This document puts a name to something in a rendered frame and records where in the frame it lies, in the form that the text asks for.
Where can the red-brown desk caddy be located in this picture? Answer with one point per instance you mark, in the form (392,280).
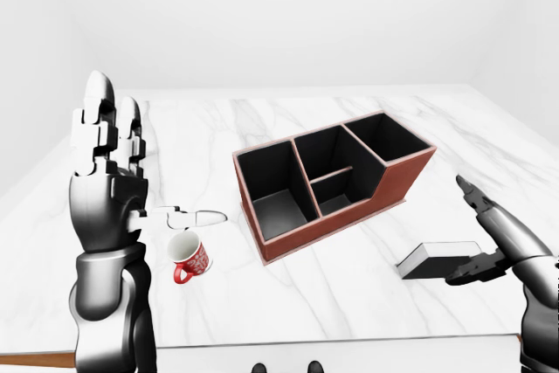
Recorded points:
(332,185)

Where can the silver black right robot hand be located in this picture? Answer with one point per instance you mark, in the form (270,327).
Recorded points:
(502,233)

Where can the red patterned mug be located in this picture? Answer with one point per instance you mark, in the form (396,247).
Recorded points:
(190,255)

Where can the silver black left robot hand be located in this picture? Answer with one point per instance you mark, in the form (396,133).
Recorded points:
(98,209)

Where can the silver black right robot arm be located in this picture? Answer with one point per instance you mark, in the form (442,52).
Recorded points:
(539,316)

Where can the small dark rounded shape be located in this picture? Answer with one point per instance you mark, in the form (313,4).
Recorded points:
(259,368)
(315,367)

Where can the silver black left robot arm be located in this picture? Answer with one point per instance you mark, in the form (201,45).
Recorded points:
(109,316)

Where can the white and black book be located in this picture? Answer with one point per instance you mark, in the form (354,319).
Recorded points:
(430,261)

